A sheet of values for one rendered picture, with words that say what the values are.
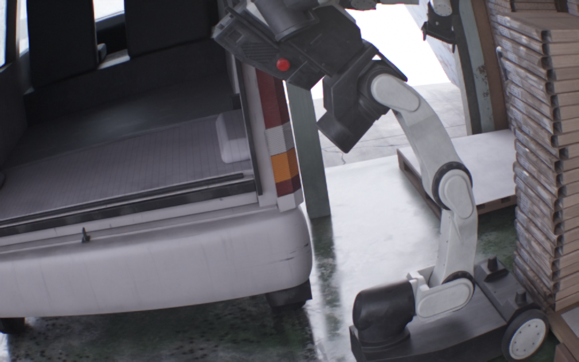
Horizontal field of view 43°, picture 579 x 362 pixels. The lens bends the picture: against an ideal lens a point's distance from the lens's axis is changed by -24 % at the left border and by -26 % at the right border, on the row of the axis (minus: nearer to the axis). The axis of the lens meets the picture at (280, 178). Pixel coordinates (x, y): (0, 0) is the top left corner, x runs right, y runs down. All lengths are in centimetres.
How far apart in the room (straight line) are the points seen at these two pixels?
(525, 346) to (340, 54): 113
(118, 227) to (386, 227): 153
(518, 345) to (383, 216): 180
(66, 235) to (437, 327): 130
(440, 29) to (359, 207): 186
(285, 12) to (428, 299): 97
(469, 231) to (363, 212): 177
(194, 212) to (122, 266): 33
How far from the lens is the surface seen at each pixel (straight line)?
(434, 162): 249
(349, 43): 230
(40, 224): 295
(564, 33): 248
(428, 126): 244
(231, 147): 300
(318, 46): 229
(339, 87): 236
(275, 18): 210
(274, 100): 277
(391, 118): 587
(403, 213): 419
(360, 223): 416
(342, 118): 237
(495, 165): 437
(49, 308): 292
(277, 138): 278
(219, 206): 290
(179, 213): 290
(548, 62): 250
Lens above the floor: 145
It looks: 17 degrees down
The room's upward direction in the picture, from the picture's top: 10 degrees counter-clockwise
